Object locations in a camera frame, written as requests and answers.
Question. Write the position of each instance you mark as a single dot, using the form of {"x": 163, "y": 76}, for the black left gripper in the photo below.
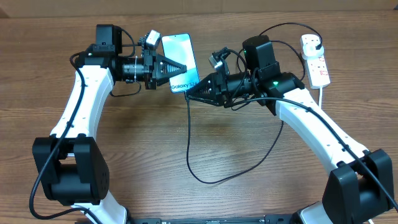
{"x": 152, "y": 58}

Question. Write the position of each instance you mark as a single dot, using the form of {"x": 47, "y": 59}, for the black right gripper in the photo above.
{"x": 219, "y": 93}

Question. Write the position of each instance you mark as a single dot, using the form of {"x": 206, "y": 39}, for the Samsung Galaxy smartphone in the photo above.
{"x": 178, "y": 47}

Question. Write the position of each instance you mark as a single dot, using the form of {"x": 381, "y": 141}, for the white power strip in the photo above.
{"x": 317, "y": 70}

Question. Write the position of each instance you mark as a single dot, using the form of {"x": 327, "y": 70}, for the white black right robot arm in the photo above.
{"x": 360, "y": 182}

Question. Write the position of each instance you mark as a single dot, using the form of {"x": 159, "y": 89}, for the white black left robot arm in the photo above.
{"x": 71, "y": 167}

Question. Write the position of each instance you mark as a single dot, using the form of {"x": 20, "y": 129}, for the white USB charger plug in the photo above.
{"x": 312, "y": 51}

